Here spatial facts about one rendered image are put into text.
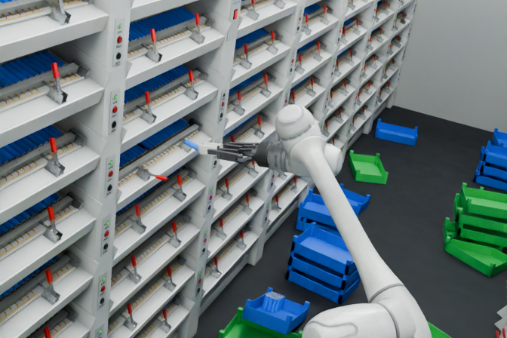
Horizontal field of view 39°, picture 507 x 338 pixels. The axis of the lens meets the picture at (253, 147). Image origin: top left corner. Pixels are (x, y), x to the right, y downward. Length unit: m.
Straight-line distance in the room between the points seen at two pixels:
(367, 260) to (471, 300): 1.93
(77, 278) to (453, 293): 2.17
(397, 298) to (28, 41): 1.03
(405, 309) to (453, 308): 1.88
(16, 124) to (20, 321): 0.56
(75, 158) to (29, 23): 0.42
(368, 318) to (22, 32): 0.98
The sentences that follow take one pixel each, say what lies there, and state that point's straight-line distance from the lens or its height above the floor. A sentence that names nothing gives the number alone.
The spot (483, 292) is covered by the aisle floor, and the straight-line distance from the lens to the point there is 3.87.
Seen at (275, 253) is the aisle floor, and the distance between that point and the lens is 3.72.
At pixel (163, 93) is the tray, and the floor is 1.15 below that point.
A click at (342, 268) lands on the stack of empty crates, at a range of 3.36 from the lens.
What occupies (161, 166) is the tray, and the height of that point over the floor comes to 0.93.
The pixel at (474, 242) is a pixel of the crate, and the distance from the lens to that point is 4.24.
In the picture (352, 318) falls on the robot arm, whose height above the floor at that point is 0.98.
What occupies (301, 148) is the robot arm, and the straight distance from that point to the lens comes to 1.90.
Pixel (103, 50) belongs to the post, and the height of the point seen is 1.40.
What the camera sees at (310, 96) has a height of 0.74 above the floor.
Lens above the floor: 1.96
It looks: 24 degrees down
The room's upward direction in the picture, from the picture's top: 9 degrees clockwise
